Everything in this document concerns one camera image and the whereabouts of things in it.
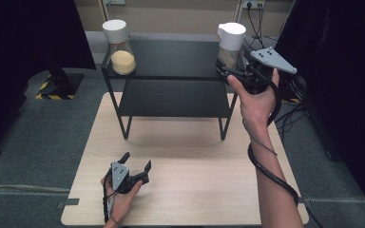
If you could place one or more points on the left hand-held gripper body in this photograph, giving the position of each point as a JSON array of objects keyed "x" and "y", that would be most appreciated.
[{"x": 119, "y": 175}]

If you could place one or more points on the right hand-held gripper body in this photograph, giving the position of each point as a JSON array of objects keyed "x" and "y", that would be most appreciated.
[{"x": 272, "y": 58}]

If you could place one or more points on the spout-lid glass seasoning jar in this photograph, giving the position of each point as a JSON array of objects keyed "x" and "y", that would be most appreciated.
[{"x": 232, "y": 36}]

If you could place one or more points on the black two-tier shelf rack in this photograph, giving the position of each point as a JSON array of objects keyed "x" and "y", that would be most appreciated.
[{"x": 174, "y": 60}]

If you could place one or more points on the flat-lid jar of yellow granules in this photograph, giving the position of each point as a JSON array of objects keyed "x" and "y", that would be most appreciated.
[{"x": 123, "y": 61}]

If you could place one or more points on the person's left hand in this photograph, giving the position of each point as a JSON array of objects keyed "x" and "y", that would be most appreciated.
[{"x": 120, "y": 205}]

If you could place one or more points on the person's right hand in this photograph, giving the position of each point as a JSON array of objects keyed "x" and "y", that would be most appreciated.
[{"x": 256, "y": 107}]

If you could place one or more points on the grey tape strip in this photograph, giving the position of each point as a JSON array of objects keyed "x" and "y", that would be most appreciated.
[
  {"x": 305, "y": 201},
  {"x": 68, "y": 202}
]

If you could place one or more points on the black curtain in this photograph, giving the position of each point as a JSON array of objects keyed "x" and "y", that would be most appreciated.
[
  {"x": 19, "y": 63},
  {"x": 345, "y": 79}
]

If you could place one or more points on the white wall socket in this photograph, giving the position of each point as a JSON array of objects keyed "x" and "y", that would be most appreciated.
[{"x": 253, "y": 3}]

